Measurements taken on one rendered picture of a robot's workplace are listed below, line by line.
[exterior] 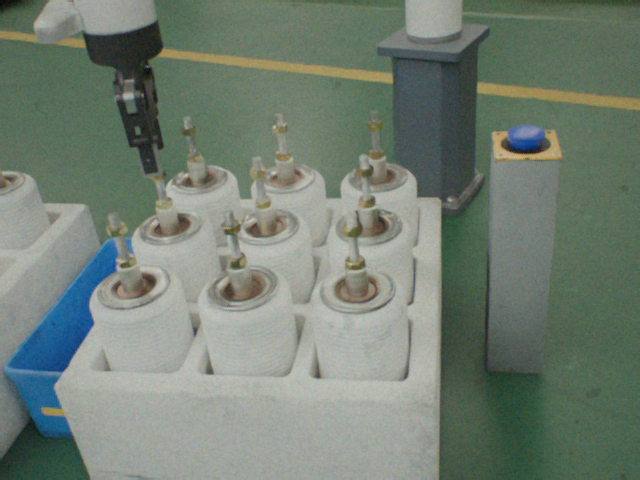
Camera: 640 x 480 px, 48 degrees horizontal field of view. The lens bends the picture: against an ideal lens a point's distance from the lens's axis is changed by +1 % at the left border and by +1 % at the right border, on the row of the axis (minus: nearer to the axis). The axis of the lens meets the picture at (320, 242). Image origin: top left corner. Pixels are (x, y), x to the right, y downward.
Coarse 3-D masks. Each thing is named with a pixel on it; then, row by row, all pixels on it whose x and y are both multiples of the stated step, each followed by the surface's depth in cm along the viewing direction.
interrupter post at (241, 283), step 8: (248, 264) 71; (232, 272) 71; (240, 272) 71; (248, 272) 71; (232, 280) 71; (240, 280) 71; (248, 280) 72; (232, 288) 72; (240, 288) 72; (248, 288) 72
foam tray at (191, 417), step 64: (320, 256) 90; (192, 320) 83; (64, 384) 74; (128, 384) 73; (192, 384) 72; (256, 384) 71; (320, 384) 70; (384, 384) 70; (128, 448) 78; (192, 448) 76; (256, 448) 74; (320, 448) 73; (384, 448) 71
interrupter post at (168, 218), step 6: (174, 204) 83; (162, 210) 82; (168, 210) 82; (174, 210) 83; (162, 216) 83; (168, 216) 83; (174, 216) 83; (162, 222) 83; (168, 222) 83; (174, 222) 84; (162, 228) 84; (168, 228) 84; (174, 228) 84
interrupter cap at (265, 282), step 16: (224, 272) 75; (256, 272) 75; (272, 272) 74; (208, 288) 73; (224, 288) 73; (256, 288) 73; (272, 288) 72; (224, 304) 71; (240, 304) 70; (256, 304) 70
